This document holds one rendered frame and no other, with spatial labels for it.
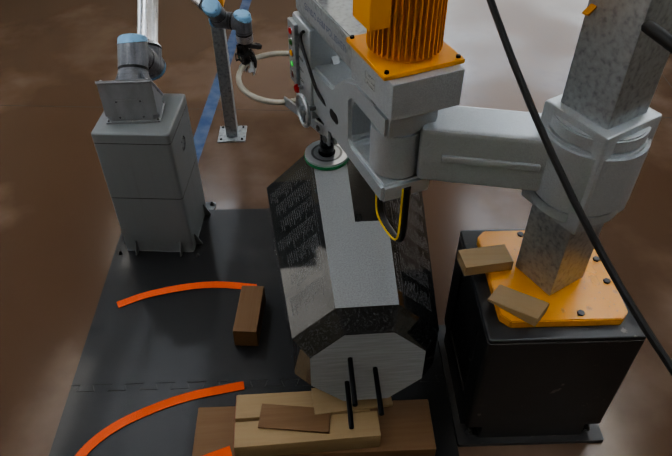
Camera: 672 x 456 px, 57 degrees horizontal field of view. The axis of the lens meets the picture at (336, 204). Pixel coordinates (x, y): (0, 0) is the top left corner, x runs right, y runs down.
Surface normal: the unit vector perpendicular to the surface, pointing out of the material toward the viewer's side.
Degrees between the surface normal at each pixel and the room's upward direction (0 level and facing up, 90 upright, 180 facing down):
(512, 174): 90
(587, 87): 90
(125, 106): 90
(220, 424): 0
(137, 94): 90
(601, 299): 0
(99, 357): 0
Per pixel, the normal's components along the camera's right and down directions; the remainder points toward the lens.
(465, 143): -0.17, 0.65
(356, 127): 0.40, 0.61
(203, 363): 0.00, -0.75
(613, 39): -0.85, 0.35
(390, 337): 0.07, 0.66
